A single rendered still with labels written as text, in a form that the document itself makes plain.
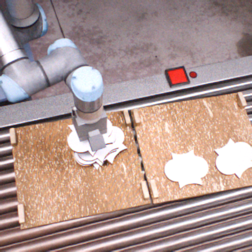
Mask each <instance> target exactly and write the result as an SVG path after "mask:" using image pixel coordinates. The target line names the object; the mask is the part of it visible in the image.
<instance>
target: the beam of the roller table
mask: <svg viewBox="0 0 252 252"><path fill-rule="evenodd" d="M192 71H194V72H196V73H197V77H196V78H191V77H190V76H189V73H190V72H192ZM186 72H187V74H188V77H189V79H190V82H191V83H190V84H189V85H184V86H180V87H175V88H170V85H169V82H168V80H167V76H166V75H165V73H164V74H158V75H153V76H148V77H144V78H139V79H133V80H128V81H124V82H120V83H114V84H109V85H104V86H103V108H104V109H107V108H111V107H116V106H121V105H126V104H131V103H134V102H140V101H144V100H149V99H153V98H158V97H163V96H168V95H173V94H176V93H181V92H187V91H191V90H195V89H200V88H205V87H210V86H215V85H219V84H223V83H228V82H233V81H236V80H241V79H246V78H251V77H252V55H251V56H245V57H240V58H235V59H231V60H226V61H221V62H216V63H213V64H207V65H202V66H197V67H192V68H188V69H186ZM73 106H75V104H74V96H73V94H72V93H71V92H70V93H65V94H60V95H56V96H51V97H46V98H40V99H37V100H31V101H26V102H21V103H16V104H12V105H7V106H2V107H0V131H5V130H8V129H11V128H18V127H23V126H27V125H32V124H37V123H42V122H47V121H50V120H55V119H60V118H65V117H68V116H72V114H71V113H72V111H71V107H73Z"/></svg>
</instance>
